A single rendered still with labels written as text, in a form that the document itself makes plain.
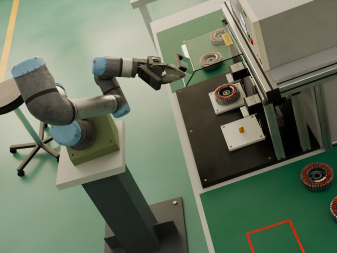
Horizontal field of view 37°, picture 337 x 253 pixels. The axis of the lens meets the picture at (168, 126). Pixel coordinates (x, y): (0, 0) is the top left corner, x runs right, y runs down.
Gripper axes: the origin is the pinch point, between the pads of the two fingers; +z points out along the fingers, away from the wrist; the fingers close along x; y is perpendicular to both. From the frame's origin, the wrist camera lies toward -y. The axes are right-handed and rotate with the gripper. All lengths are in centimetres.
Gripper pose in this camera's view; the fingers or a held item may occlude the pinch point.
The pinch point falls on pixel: (182, 76)
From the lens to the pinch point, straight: 198.1
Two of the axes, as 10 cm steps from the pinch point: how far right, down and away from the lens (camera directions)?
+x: -2.0, 7.8, 6.0
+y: -1.5, -6.2, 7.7
